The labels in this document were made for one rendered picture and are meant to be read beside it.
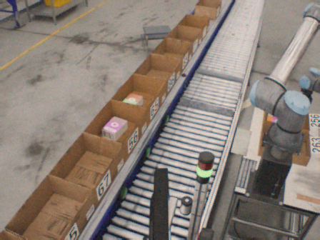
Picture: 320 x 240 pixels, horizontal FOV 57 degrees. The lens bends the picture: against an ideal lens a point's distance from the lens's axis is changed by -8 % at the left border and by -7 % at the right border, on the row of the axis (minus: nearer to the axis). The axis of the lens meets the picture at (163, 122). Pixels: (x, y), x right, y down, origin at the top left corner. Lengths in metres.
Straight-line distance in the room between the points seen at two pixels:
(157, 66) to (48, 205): 1.66
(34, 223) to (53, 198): 0.19
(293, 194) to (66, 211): 1.45
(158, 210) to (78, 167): 1.14
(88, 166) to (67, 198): 0.28
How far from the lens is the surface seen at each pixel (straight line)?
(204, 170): 1.00
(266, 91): 1.79
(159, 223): 0.96
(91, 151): 2.13
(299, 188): 2.28
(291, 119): 1.74
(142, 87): 2.63
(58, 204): 1.89
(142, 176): 2.14
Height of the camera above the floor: 2.35
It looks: 39 degrees down
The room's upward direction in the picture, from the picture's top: 2 degrees clockwise
